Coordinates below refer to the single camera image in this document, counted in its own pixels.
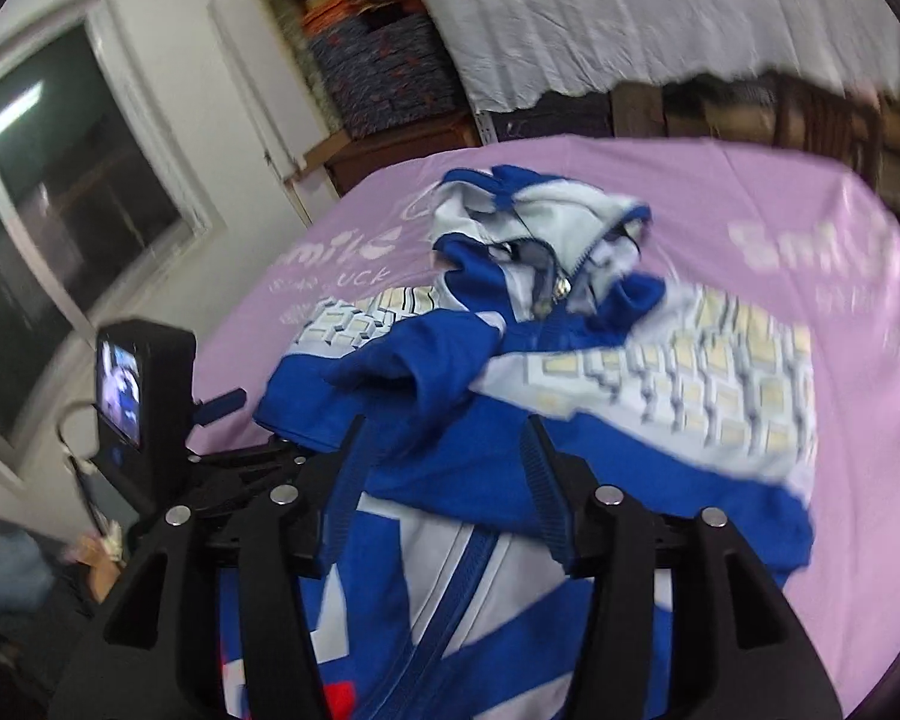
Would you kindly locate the blue red white hooded jacket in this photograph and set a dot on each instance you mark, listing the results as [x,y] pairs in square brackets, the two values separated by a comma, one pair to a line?
[457,465]

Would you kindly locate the purple printed blanket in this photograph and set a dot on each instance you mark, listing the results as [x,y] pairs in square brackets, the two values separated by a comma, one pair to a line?
[682,187]

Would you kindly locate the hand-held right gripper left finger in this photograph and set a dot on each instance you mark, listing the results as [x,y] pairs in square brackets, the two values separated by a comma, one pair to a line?
[337,517]

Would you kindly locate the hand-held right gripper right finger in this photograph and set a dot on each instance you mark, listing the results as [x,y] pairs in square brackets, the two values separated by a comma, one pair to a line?
[551,510]

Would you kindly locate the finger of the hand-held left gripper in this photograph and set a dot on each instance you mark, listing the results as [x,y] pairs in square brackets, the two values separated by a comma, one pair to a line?
[221,405]
[232,472]

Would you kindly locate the white lace curtain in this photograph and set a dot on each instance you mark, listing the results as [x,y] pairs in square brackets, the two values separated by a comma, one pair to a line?
[645,7]

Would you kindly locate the white flat board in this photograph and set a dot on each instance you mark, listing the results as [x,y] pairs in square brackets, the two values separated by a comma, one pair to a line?
[270,105]

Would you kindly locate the dark wooden chair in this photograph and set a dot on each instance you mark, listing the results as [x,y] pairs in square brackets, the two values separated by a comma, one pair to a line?
[817,120]

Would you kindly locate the stack of orange boxes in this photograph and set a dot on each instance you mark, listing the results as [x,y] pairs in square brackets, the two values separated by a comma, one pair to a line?
[352,11]

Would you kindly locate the wooden storage bench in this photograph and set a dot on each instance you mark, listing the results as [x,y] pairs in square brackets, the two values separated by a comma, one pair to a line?
[682,112]

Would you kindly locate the white framed window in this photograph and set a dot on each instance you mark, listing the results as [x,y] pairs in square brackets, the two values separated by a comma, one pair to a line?
[60,187]

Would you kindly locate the brown wooden shelf unit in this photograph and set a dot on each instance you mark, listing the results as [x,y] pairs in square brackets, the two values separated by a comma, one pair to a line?
[390,150]

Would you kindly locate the stack of dark floral boxes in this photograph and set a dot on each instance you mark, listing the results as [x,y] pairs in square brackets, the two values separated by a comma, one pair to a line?
[390,75]

